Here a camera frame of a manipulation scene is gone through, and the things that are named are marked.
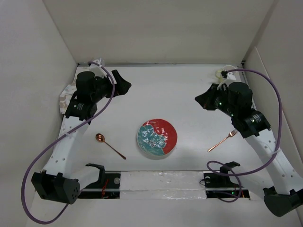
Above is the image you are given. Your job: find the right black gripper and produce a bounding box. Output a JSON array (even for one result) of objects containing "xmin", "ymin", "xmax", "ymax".
[{"xmin": 195, "ymin": 83, "xmax": 237, "ymax": 118}]

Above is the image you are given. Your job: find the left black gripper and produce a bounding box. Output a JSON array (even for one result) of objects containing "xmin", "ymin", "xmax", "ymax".
[{"xmin": 91, "ymin": 70, "xmax": 130, "ymax": 103}]

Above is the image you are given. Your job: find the floral white cloth napkin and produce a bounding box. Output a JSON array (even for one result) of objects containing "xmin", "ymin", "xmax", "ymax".
[{"xmin": 59, "ymin": 82, "xmax": 76, "ymax": 114}]

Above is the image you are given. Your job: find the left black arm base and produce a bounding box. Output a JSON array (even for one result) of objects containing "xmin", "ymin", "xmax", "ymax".
[{"xmin": 78, "ymin": 172, "xmax": 121, "ymax": 199}]

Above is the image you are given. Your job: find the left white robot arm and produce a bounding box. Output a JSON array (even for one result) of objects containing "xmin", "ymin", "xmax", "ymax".
[{"xmin": 31, "ymin": 70, "xmax": 131, "ymax": 204}]

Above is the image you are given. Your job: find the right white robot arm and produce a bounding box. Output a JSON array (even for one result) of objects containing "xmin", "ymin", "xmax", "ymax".
[{"xmin": 195, "ymin": 82, "xmax": 303, "ymax": 217}]

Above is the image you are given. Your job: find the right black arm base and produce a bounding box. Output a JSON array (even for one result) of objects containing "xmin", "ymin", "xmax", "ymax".
[{"xmin": 199, "ymin": 161, "xmax": 250, "ymax": 203}]

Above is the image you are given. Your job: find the pale yellow mug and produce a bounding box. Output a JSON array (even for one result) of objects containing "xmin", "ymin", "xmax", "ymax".
[{"xmin": 215, "ymin": 65, "xmax": 237, "ymax": 83}]

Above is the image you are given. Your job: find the copper fork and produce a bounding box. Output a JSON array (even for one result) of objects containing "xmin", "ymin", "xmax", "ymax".
[{"xmin": 207, "ymin": 130, "xmax": 238, "ymax": 153}]

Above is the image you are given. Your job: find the copper spoon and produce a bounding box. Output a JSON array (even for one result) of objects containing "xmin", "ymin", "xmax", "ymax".
[{"xmin": 95, "ymin": 133, "xmax": 126, "ymax": 160}]

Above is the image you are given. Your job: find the red and teal plate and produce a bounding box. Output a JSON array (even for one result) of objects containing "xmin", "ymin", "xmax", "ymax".
[{"xmin": 136, "ymin": 119, "xmax": 178, "ymax": 159}]

